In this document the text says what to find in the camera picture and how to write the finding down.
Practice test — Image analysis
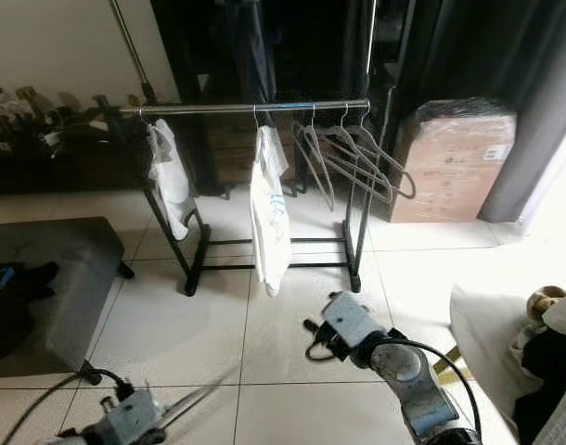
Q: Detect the black garment with blue print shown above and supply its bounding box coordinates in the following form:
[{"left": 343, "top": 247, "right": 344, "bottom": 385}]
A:
[{"left": 0, "top": 261, "right": 59, "bottom": 362}]

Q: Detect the white printed t-shirt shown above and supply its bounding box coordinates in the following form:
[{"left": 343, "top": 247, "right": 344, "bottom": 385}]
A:
[{"left": 248, "top": 125, "right": 293, "bottom": 298}]

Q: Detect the brown wooden drawer chest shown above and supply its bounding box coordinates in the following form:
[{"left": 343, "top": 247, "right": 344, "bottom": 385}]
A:
[{"left": 209, "top": 111, "right": 298, "bottom": 186}]

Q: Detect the white garment with grey lining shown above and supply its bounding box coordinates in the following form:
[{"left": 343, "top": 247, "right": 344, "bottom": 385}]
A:
[{"left": 146, "top": 121, "right": 193, "bottom": 242}]

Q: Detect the black cloth on sofa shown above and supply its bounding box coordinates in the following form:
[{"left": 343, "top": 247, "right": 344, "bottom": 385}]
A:
[{"left": 510, "top": 329, "right": 566, "bottom": 437}]

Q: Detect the plastic-wrapped cardboard box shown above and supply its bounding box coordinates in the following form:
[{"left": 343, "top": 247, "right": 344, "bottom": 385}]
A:
[{"left": 390, "top": 97, "right": 518, "bottom": 223}]

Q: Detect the grey fabric ottoman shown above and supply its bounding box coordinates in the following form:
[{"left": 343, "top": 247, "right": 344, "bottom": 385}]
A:
[{"left": 0, "top": 216, "right": 135, "bottom": 386}]

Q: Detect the blue denim shirt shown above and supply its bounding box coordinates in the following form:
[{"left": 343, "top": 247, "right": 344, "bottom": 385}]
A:
[{"left": 227, "top": 0, "right": 275, "bottom": 105}]

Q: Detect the dark wooden sideboard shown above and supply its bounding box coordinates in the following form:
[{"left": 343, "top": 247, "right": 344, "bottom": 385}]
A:
[{"left": 0, "top": 111, "right": 163, "bottom": 196}]

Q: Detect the dark grey curtain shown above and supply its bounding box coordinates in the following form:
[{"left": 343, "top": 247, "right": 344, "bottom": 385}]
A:
[{"left": 473, "top": 0, "right": 566, "bottom": 223}]

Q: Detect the silver metal pole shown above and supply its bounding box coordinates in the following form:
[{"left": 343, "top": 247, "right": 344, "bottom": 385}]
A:
[{"left": 109, "top": 0, "right": 156, "bottom": 103}]

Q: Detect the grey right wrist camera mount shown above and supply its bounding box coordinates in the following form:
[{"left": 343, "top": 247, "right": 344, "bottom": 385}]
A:
[{"left": 320, "top": 290, "right": 386, "bottom": 349}]

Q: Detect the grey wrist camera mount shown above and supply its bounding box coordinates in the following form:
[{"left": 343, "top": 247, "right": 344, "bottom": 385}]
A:
[
  {"left": 320, "top": 290, "right": 386, "bottom": 349},
  {"left": 102, "top": 388, "right": 168, "bottom": 445}
]

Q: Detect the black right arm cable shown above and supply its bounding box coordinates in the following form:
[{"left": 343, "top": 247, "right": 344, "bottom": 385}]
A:
[{"left": 306, "top": 336, "right": 483, "bottom": 437}]

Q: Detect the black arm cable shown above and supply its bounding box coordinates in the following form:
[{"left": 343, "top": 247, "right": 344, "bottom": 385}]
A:
[
  {"left": 306, "top": 336, "right": 483, "bottom": 437},
  {"left": 0, "top": 369, "right": 135, "bottom": 445}
]

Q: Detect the gold metal table frame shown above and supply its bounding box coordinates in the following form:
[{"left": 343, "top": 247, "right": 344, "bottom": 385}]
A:
[{"left": 431, "top": 348, "right": 474, "bottom": 376}]

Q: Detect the black clothes rack frame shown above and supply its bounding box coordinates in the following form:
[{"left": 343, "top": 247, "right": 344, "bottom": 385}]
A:
[{"left": 93, "top": 88, "right": 391, "bottom": 298}]

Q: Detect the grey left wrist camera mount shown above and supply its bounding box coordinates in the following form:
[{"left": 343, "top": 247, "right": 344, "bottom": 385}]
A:
[{"left": 102, "top": 388, "right": 168, "bottom": 445}]

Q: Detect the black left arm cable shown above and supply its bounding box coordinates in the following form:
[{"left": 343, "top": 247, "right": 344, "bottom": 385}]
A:
[{"left": 0, "top": 369, "right": 135, "bottom": 445}]

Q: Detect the chrome clothes rail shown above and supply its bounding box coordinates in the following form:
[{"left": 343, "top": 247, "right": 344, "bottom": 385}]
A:
[{"left": 119, "top": 99, "right": 372, "bottom": 118}]

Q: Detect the black wardrobe frame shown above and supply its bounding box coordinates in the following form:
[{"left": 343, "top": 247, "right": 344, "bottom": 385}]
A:
[{"left": 148, "top": 0, "right": 414, "bottom": 197}]

